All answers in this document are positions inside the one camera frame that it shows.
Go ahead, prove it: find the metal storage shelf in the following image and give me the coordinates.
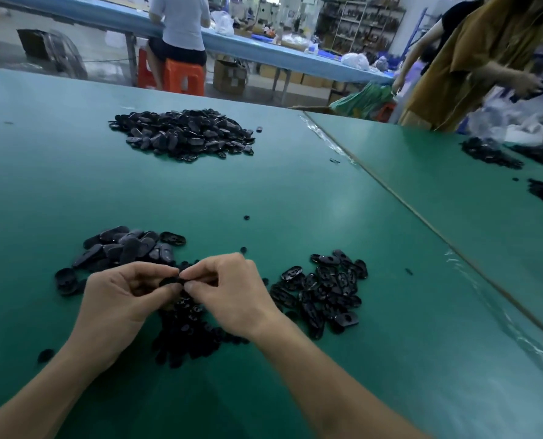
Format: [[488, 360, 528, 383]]
[[331, 0, 405, 55]]

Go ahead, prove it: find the pile of small black buttons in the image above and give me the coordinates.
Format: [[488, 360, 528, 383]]
[[151, 288, 250, 368]]

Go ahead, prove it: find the person's left hand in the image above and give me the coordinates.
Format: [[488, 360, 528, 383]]
[[70, 262, 181, 371]]

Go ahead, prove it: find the long blue work table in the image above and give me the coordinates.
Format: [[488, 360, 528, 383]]
[[0, 0, 396, 85]]

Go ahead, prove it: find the red plastic stool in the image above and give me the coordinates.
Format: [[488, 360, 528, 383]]
[[138, 47, 163, 90], [164, 59, 206, 97], [372, 101, 397, 123]]

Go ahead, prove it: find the person's right hand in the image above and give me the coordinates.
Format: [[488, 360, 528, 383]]
[[180, 253, 282, 342]]

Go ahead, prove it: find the small open cardboard box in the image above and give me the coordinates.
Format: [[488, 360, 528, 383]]
[[214, 59, 248, 97]]

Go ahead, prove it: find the green striped bag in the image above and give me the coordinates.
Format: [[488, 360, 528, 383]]
[[331, 82, 394, 121]]

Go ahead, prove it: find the blue shelving rack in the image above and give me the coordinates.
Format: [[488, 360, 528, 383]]
[[401, 6, 437, 55]]

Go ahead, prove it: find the white plastic bag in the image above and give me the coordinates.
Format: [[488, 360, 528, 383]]
[[340, 52, 372, 71], [212, 10, 236, 35]]

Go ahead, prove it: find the pile of black oval shells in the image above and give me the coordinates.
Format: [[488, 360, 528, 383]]
[[270, 249, 370, 340]]

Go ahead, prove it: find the person's right forearm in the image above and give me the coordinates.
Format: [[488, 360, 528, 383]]
[[253, 315, 428, 439]]

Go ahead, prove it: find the grey floor fan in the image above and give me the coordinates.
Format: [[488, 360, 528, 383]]
[[17, 29, 88, 80]]

